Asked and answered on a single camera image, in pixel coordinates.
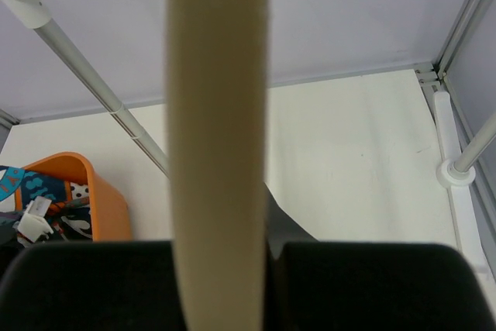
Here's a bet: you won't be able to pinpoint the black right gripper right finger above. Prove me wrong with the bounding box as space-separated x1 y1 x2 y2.
265 195 495 330

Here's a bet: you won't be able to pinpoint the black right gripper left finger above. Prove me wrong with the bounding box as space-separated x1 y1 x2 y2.
1 241 186 330

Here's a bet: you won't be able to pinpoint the orange plastic basket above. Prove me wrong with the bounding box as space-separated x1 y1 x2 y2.
24 152 133 242

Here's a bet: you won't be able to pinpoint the wooden clothes hanger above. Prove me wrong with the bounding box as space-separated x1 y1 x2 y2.
165 0 268 330

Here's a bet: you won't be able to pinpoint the colourful patterned shorts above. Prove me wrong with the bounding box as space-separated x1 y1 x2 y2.
1 166 92 247

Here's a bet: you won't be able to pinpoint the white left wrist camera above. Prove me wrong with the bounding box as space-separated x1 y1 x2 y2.
16 196 53 247

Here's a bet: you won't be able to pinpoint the silver white clothes rack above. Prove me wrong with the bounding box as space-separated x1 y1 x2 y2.
2 0 495 270

